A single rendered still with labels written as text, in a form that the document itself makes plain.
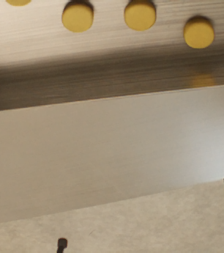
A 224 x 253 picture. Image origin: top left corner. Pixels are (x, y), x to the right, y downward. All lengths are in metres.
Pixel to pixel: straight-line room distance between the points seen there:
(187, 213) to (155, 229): 0.11
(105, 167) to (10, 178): 0.04
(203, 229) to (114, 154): 1.39
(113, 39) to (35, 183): 0.09
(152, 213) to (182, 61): 1.35
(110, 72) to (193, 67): 0.03
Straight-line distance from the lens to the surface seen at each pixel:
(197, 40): 0.19
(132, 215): 1.55
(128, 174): 0.25
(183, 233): 1.63
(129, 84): 0.19
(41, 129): 0.23
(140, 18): 0.19
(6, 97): 0.20
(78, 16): 0.19
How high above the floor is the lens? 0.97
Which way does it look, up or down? 48 degrees down
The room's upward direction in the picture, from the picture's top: 179 degrees counter-clockwise
